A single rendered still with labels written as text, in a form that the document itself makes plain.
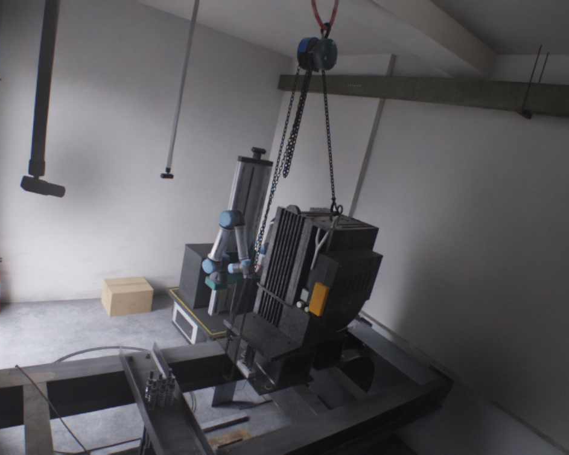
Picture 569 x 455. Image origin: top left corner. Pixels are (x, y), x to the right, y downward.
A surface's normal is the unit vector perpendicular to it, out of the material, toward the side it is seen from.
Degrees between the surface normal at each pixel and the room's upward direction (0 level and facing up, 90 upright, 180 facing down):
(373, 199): 90
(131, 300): 90
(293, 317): 90
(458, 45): 90
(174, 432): 0
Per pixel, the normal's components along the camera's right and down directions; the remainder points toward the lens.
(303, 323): -0.69, 0.03
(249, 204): 0.63, 0.33
